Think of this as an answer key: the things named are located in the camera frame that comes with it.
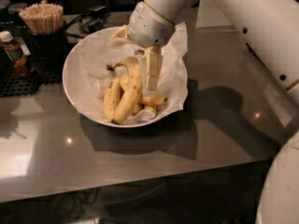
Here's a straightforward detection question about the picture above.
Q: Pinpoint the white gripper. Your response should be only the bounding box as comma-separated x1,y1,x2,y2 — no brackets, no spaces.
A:
107,2,175,91

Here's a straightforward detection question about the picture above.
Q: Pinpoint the large top banana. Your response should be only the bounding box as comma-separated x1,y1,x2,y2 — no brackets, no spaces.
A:
107,57,142,125

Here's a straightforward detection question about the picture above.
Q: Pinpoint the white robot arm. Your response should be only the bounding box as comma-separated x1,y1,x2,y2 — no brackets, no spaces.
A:
125,0,299,224

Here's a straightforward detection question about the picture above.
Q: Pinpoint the back banana with stem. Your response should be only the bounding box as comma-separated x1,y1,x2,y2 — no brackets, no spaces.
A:
135,49,145,56

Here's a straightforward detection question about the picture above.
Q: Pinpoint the white bowl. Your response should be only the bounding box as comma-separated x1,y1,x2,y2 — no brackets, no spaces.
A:
62,26,189,129

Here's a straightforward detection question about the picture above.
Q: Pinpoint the right crosswise banana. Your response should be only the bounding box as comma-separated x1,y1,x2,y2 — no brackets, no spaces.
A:
119,71,168,106

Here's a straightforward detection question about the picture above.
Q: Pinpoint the left small banana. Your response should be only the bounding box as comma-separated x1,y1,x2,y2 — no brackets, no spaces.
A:
104,77,121,120

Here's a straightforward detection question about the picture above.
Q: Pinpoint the white paper liner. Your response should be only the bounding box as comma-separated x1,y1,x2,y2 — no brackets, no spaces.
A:
74,21,189,126

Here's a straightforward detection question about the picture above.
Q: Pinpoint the black stick holder cup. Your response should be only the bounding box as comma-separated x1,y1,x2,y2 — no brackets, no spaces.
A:
33,22,68,75

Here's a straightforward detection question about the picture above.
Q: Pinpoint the bundle of wooden stir sticks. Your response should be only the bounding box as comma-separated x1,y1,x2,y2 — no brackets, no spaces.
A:
19,3,64,35

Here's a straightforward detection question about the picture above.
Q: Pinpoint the brown sauce bottle white cap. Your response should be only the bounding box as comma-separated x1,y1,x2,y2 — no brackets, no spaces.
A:
0,31,34,78

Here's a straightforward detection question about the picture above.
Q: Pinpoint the dark jar with lid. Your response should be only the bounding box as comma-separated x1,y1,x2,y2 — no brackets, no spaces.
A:
0,0,15,33
8,3,28,27

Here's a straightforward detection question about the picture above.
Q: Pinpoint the black rubber grid mat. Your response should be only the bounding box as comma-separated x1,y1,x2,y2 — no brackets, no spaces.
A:
0,49,62,97

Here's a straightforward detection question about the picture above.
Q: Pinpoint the black power adapter with cable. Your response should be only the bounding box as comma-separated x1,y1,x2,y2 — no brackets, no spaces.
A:
64,6,110,35

